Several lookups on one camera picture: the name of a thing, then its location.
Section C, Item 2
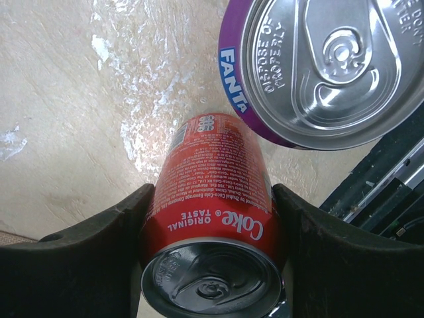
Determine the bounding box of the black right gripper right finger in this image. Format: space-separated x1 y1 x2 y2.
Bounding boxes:
273 184 423 317

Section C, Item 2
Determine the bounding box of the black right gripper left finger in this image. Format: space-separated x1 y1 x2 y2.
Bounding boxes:
1 184 154 317

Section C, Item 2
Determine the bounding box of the purple fanta can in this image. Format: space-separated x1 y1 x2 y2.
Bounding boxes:
218 0 423 151

